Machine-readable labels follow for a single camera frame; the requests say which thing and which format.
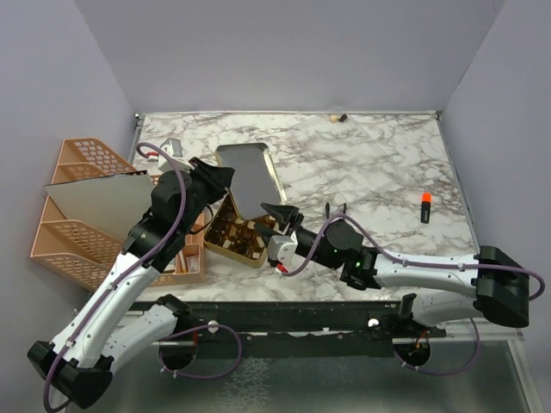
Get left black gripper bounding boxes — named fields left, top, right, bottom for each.
left=178, top=157, right=235, bottom=236

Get silver tin lid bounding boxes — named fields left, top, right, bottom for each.
left=215, top=142, right=287, bottom=220

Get black metal tongs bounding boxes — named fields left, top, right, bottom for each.
left=325, top=201, right=348, bottom=219

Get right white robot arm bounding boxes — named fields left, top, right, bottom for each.
left=255, top=203, right=530, bottom=336

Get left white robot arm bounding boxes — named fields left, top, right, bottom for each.
left=27, top=157, right=235, bottom=409

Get gold chocolate box tray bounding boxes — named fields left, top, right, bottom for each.
left=204, top=195, right=278, bottom=268

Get peach desk organizer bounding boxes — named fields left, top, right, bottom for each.
left=150, top=171, right=208, bottom=284

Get white board sheet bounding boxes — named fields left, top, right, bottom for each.
left=44, top=171, right=154, bottom=241

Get orange black marker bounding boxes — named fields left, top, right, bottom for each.
left=420, top=193, right=432, bottom=224

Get peach mesh file rack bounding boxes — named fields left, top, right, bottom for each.
left=30, top=138, right=154, bottom=291

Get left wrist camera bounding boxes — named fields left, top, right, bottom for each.
left=147, top=138, right=191, bottom=173

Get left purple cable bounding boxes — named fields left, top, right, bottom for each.
left=42, top=141, right=243, bottom=412

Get black mounting rail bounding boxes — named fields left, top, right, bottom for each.
left=72, top=300, right=526, bottom=358

